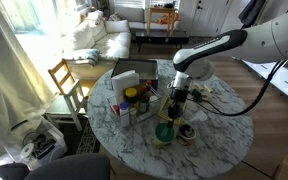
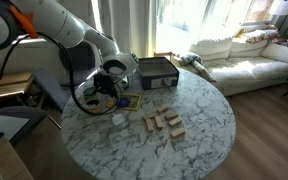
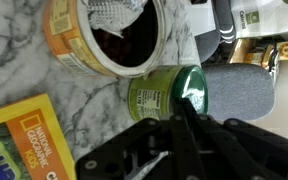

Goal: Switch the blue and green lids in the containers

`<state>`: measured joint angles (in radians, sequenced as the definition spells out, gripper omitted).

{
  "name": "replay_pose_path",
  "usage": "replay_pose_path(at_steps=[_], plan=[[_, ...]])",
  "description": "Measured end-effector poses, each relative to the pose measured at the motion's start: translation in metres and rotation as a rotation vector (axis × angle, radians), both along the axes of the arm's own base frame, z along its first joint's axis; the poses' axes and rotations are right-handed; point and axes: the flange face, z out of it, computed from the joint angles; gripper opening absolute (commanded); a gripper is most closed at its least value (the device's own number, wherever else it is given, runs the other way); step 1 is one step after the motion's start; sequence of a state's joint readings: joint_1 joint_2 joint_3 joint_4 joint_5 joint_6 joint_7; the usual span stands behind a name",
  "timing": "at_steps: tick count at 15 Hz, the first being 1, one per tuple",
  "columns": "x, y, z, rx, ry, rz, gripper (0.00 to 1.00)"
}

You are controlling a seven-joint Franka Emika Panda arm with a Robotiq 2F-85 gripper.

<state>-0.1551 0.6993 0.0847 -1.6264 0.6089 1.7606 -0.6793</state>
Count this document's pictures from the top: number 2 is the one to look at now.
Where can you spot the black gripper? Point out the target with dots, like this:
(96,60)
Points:
(105,83)

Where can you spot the purple bowl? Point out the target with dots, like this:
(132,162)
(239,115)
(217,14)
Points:
(122,102)

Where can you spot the green bowl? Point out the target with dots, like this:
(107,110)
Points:
(89,90)

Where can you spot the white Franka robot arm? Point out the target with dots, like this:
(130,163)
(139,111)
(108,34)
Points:
(60,20)

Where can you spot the yellow card box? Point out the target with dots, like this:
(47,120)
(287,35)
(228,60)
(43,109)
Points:
(134,101)

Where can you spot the wooden block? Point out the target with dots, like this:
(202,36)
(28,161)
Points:
(171,115)
(149,116)
(175,120)
(163,107)
(177,132)
(149,125)
(158,121)

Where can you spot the dark open cardboard box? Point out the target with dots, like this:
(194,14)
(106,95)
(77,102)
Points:
(159,71)

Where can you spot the gray upholstered chair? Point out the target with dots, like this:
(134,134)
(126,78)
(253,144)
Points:
(50,88)

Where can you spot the sheer white curtain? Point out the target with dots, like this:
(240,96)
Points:
(127,23)

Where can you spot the striped throw blanket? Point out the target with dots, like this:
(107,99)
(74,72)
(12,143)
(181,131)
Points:
(194,63)

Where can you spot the wooden desk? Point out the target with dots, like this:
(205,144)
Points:
(7,85)

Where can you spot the white sofa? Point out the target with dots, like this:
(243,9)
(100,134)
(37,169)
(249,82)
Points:
(250,63)

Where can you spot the white lamp shade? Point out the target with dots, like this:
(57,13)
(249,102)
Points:
(280,6)

